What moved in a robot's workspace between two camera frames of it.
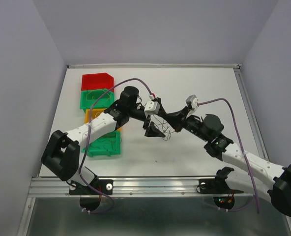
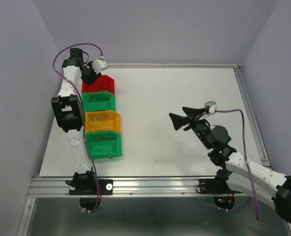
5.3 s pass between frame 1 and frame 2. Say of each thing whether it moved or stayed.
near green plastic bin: stayed
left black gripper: moved
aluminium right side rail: stayed
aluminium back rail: stayed
